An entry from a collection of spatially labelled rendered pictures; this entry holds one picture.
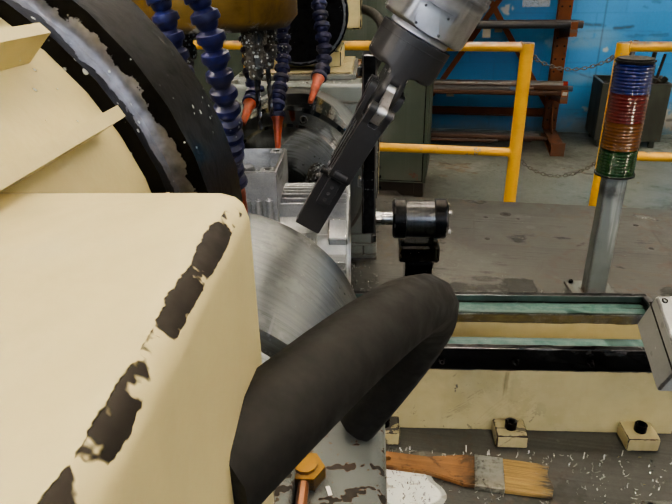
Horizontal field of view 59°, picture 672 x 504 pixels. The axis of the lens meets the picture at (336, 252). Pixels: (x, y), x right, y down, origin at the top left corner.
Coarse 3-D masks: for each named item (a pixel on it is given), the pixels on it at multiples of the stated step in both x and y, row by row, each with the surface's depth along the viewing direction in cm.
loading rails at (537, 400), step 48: (480, 336) 84; (528, 336) 83; (576, 336) 83; (624, 336) 83; (432, 384) 75; (480, 384) 75; (528, 384) 75; (576, 384) 74; (624, 384) 74; (624, 432) 75
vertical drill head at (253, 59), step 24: (144, 0) 57; (216, 0) 56; (240, 0) 57; (264, 0) 58; (288, 0) 61; (240, 24) 58; (264, 24) 59; (288, 24) 64; (192, 48) 69; (264, 48) 68
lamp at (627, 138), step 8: (608, 128) 96; (616, 128) 95; (624, 128) 94; (632, 128) 94; (640, 128) 94; (608, 136) 96; (616, 136) 95; (624, 136) 95; (632, 136) 95; (640, 136) 96; (600, 144) 99; (608, 144) 97; (616, 144) 96; (624, 144) 95; (632, 144) 95; (624, 152) 96
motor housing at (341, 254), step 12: (288, 192) 72; (300, 192) 72; (288, 204) 70; (300, 204) 70; (336, 204) 70; (348, 204) 72; (288, 216) 70; (336, 216) 70; (348, 216) 82; (300, 228) 70; (324, 228) 69; (348, 228) 83; (324, 240) 69; (348, 240) 84; (336, 252) 69; (348, 252) 84; (348, 264) 84; (348, 276) 83
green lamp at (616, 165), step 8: (600, 152) 99; (608, 152) 97; (616, 152) 96; (632, 152) 96; (600, 160) 99; (608, 160) 97; (616, 160) 97; (624, 160) 96; (632, 160) 97; (600, 168) 99; (608, 168) 98; (616, 168) 97; (624, 168) 97; (632, 168) 97; (608, 176) 98; (616, 176) 98; (624, 176) 98
